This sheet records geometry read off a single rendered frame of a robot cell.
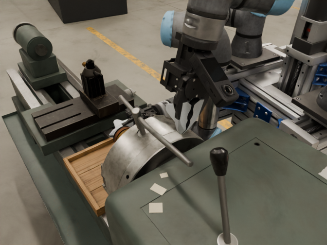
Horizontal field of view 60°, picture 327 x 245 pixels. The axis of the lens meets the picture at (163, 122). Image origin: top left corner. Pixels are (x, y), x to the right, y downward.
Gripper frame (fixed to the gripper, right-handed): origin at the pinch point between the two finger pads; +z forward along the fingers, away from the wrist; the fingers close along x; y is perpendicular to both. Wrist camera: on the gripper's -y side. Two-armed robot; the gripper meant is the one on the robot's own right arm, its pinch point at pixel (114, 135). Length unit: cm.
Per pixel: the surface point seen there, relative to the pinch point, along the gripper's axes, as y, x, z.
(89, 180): 3.8, -19.9, 10.6
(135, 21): 371, -106, -222
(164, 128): -21.8, 15.2, -5.7
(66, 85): 79, -22, -8
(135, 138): -19.7, 14.3, 2.2
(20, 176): 117, -108, 35
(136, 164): -26.0, 12.0, 6.0
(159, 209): -43.2, 17.1, 10.6
